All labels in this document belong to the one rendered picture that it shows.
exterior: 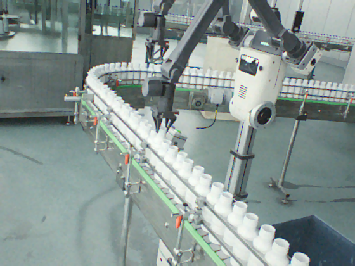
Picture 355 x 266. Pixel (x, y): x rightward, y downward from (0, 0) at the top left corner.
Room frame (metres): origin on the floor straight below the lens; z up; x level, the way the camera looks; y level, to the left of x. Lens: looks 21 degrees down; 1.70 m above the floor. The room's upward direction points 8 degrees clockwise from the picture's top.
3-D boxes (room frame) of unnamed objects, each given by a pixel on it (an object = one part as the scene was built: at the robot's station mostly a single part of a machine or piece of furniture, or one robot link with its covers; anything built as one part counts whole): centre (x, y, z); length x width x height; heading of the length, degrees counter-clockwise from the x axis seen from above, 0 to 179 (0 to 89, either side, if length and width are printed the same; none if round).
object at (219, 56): (5.74, -0.86, 0.59); 1.10 x 0.62 x 1.18; 103
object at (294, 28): (7.55, -2.03, 1.55); 0.17 x 0.15 x 0.42; 103
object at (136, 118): (1.56, 0.19, 1.08); 0.06 x 0.06 x 0.17
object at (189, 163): (1.15, -0.05, 1.08); 0.06 x 0.06 x 0.17
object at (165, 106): (1.36, 0.06, 1.29); 0.10 x 0.07 x 0.07; 121
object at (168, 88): (1.36, 0.06, 1.36); 0.07 x 0.06 x 0.07; 121
